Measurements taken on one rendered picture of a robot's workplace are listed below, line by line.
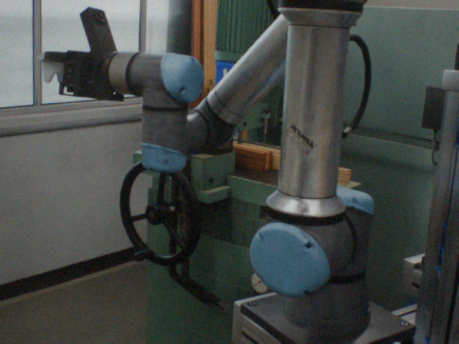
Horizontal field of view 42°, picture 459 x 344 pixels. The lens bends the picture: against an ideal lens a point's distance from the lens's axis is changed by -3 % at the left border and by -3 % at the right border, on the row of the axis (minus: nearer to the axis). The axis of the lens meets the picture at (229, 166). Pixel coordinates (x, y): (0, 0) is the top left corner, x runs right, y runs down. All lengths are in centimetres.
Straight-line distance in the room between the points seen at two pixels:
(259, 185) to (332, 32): 84
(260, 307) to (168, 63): 46
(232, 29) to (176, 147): 78
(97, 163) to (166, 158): 208
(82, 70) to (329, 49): 46
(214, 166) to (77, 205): 152
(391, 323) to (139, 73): 60
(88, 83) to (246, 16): 72
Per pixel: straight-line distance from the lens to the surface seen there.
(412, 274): 152
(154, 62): 98
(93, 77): 109
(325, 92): 82
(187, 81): 95
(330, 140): 84
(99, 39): 108
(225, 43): 173
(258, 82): 102
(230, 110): 105
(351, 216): 97
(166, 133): 98
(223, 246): 172
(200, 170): 159
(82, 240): 312
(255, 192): 161
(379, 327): 108
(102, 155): 306
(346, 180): 164
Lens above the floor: 131
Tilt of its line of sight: 13 degrees down
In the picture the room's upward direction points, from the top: 3 degrees clockwise
